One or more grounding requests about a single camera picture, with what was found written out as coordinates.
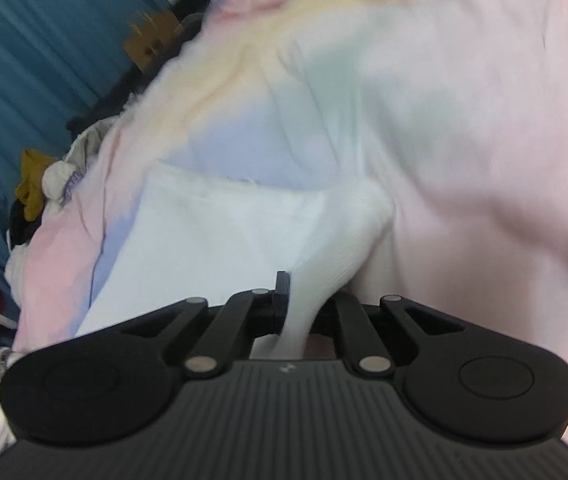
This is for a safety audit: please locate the cardboard box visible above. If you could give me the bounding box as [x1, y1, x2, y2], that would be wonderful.
[124, 9, 191, 70]

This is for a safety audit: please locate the black cloth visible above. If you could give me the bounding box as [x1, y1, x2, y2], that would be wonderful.
[8, 199, 41, 250]

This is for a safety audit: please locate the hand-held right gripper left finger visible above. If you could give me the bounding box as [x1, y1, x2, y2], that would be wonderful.
[121, 271, 292, 378]

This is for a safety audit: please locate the blue curtain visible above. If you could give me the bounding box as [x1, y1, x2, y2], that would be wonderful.
[0, 0, 205, 381]

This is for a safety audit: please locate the mustard yellow cloth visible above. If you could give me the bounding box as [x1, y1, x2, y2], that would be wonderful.
[15, 148, 60, 222]

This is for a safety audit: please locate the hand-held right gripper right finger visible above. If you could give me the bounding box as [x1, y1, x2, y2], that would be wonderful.
[309, 292, 466, 378]

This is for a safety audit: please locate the white crumpled cloth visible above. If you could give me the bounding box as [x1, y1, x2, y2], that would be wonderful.
[43, 161, 84, 207]

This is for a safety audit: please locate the pastel rainbow blanket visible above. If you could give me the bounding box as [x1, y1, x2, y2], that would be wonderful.
[6, 0, 568, 463]

